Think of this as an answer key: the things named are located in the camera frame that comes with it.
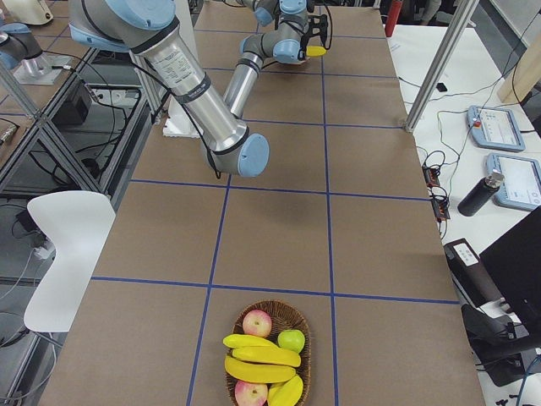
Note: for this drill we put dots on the green pear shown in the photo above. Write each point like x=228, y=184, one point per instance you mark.
x=291, y=339

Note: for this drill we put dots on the grey square plate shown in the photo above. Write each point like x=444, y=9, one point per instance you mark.
x=298, y=65

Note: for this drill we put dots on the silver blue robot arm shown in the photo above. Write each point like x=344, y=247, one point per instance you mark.
x=18, y=44
x=151, y=30

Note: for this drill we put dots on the teach pendant far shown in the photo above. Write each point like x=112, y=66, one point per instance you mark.
x=495, y=128

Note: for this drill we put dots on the red cylinder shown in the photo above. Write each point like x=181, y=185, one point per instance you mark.
x=392, y=17

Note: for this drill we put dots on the small circuit board near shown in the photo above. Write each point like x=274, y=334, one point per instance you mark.
x=440, y=206

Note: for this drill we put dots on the wooden plank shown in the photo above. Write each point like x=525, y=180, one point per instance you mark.
x=523, y=17

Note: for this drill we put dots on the aluminium frame post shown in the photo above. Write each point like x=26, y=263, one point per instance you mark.
x=452, y=36

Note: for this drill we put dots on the teach pendant near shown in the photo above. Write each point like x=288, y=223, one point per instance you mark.
x=521, y=187

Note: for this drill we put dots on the red apple near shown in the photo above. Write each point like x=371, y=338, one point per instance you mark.
x=250, y=394

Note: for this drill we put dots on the red apple far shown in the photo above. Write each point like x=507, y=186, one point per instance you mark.
x=257, y=323

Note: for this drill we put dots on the woven wicker basket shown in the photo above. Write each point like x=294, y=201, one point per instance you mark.
x=284, y=317

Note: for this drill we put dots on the small circuit board far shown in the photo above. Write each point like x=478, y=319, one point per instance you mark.
x=431, y=176

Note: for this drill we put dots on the white pedestal column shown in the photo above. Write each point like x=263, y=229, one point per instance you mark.
x=178, y=123

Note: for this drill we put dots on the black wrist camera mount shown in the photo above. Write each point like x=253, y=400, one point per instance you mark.
x=320, y=26

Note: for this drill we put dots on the yellow banana top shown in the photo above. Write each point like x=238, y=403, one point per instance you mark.
x=315, y=51

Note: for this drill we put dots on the small circuit board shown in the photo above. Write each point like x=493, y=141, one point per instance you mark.
x=431, y=176
x=440, y=206

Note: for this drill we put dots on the black monitor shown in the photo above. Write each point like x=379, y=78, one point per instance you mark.
x=513, y=263

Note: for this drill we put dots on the red apple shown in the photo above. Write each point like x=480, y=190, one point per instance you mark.
x=257, y=323
x=250, y=394

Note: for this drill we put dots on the teach pendant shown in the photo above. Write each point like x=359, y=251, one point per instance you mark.
x=495, y=128
x=521, y=187

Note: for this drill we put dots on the black water bottle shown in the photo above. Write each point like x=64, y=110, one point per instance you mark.
x=481, y=193

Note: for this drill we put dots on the yellow banana large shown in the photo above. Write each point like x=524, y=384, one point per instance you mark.
x=257, y=373

